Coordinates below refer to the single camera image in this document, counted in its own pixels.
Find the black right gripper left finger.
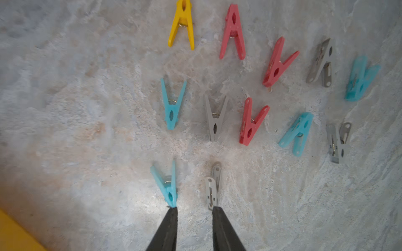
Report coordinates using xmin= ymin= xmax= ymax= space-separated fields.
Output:
xmin=146 ymin=207 xmax=178 ymax=251

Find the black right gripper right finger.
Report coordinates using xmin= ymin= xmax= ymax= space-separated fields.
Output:
xmin=212 ymin=207 xmax=246 ymax=251

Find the pink red clothespin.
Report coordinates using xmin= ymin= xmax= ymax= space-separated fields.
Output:
xmin=262 ymin=37 xmax=300 ymax=88

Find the yellow clothespin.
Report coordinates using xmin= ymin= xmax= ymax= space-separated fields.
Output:
xmin=168 ymin=0 xmax=195 ymax=50

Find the teal clothespin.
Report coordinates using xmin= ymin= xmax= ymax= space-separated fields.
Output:
xmin=161 ymin=78 xmax=187 ymax=130
xmin=150 ymin=160 xmax=178 ymax=208
xmin=345 ymin=55 xmax=381 ymax=101
xmin=278 ymin=112 xmax=314 ymax=157

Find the grey clothespin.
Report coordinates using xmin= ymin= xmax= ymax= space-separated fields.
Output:
xmin=205 ymin=94 xmax=228 ymax=142
xmin=306 ymin=38 xmax=335 ymax=88
xmin=326 ymin=122 xmax=352 ymax=164
xmin=205 ymin=162 xmax=223 ymax=211

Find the yellow plastic storage box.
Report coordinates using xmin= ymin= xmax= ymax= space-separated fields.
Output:
xmin=1 ymin=210 xmax=46 ymax=251

